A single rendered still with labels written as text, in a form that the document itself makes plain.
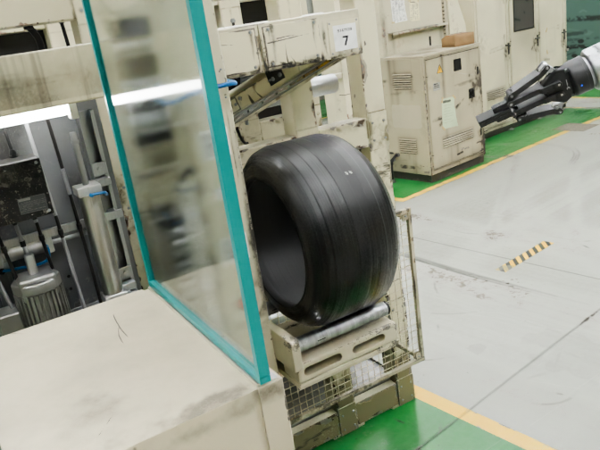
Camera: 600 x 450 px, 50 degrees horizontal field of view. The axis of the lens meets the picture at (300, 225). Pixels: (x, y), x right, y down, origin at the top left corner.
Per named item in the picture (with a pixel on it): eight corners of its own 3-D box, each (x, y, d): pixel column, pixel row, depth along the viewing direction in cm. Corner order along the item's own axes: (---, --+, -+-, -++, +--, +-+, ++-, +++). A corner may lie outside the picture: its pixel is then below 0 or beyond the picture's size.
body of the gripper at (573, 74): (584, 80, 138) (542, 99, 140) (575, 47, 133) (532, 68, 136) (599, 95, 132) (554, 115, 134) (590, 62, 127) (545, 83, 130)
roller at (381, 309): (295, 358, 181) (293, 344, 180) (287, 352, 185) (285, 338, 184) (392, 315, 197) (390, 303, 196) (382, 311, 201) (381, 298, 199)
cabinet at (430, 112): (434, 184, 636) (423, 55, 597) (391, 178, 680) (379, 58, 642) (488, 161, 688) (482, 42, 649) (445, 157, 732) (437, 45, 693)
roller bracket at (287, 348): (295, 374, 178) (290, 343, 175) (235, 327, 211) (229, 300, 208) (305, 370, 180) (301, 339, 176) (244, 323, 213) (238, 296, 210)
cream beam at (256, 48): (196, 87, 185) (187, 34, 181) (168, 85, 206) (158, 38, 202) (365, 54, 213) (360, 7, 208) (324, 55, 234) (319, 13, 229)
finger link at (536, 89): (562, 87, 132) (561, 81, 132) (510, 110, 135) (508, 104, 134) (555, 79, 136) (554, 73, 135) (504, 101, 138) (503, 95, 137)
